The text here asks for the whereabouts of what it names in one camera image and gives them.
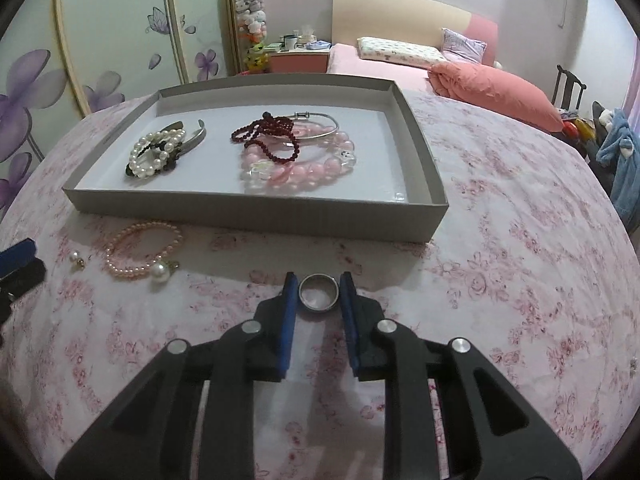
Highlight wide silver bangle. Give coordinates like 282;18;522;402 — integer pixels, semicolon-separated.
161;119;207;154

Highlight red and yellow bag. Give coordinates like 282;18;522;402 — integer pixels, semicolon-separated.
561;114;599;147

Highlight pink and white nightstand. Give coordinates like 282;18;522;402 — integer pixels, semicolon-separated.
267;42;331;75

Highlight blue fleece robe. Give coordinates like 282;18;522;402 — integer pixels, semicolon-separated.
594;107;640;235

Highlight plush toy tower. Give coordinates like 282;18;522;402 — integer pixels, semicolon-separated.
234;0;271;74

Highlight grey cardboard tray box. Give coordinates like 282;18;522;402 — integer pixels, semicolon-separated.
62;79;450;244

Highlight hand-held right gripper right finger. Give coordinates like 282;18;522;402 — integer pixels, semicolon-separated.
339;270;583;480

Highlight dark wooden chair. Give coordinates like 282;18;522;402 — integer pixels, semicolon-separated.
553;64;587;112

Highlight large pink bead bracelet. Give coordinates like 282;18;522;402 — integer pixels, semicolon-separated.
238;130;359;194

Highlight white patterned pillow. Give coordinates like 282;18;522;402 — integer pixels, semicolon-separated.
357;36;446;69

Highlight white pearl bracelet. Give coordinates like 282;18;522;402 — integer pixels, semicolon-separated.
127;129;187;180

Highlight pink pearl bracelet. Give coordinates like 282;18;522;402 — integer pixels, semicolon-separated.
103;220;184;282

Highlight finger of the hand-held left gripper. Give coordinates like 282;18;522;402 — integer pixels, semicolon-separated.
0;259;47;307
0;239;37;274

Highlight silver ring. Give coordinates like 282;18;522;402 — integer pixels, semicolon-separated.
298;273;342;311

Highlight thin silver bangle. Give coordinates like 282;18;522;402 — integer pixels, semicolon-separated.
284;111;341;148

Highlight dark red bead bracelet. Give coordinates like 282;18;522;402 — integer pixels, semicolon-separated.
230;112;302;164

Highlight black bead bracelet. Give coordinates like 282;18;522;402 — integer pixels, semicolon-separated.
124;139;182;178

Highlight purple pillow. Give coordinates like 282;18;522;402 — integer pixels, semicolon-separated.
440;28;489;64

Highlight flower print sliding wardrobe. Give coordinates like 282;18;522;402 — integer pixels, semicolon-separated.
0;0;237;216

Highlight pink floral tablecloth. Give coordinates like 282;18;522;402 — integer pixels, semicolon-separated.
0;87;640;480

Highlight bed with pink sheet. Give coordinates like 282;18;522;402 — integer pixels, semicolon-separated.
326;42;438;92

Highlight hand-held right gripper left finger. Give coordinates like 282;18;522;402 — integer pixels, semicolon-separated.
55;271;301;480

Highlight beige and pink headboard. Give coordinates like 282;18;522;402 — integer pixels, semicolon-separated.
332;0;499;67

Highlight folded pink duvet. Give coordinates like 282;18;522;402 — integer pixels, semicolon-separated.
428;62;565;134

